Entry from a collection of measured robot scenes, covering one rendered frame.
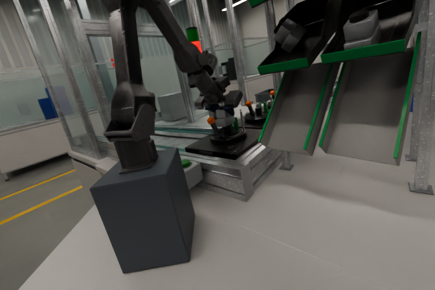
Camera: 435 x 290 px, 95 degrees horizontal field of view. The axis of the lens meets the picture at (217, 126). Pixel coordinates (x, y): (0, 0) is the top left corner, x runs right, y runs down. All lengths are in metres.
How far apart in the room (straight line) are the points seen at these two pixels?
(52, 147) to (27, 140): 0.43
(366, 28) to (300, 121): 0.24
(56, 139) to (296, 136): 5.32
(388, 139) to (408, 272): 0.22
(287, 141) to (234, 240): 0.27
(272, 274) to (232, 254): 0.08
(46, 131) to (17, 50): 3.78
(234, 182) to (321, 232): 0.23
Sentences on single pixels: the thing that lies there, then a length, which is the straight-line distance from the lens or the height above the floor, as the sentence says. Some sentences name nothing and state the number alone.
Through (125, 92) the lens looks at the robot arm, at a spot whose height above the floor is 1.21.
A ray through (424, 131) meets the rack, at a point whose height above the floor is 1.01.
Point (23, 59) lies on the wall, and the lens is 8.70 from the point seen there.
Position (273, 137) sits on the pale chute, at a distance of 0.58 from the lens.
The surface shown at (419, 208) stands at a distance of 0.63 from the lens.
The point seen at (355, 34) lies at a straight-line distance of 0.48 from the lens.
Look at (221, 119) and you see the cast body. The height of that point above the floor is 1.05.
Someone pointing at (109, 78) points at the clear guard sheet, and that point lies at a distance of 1.95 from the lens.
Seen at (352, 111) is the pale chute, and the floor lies 1.07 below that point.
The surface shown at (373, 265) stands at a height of 0.86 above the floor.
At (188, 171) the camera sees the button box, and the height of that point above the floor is 0.95.
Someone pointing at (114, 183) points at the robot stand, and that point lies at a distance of 0.41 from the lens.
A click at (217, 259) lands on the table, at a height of 0.86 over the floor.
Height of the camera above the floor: 1.21
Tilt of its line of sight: 15 degrees down
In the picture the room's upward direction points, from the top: 11 degrees counter-clockwise
